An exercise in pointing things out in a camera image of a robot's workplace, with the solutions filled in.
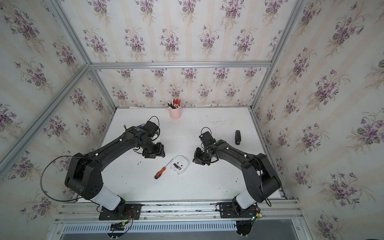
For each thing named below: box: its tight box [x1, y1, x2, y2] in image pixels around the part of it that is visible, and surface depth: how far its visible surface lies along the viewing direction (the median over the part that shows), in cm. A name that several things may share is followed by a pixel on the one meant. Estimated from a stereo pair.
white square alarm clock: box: [170, 155, 189, 175], surface depth 88 cm
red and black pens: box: [167, 98, 181, 109], surface depth 110 cm
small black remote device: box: [235, 130, 242, 145], surface depth 100 cm
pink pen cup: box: [167, 105, 182, 120], surface depth 115 cm
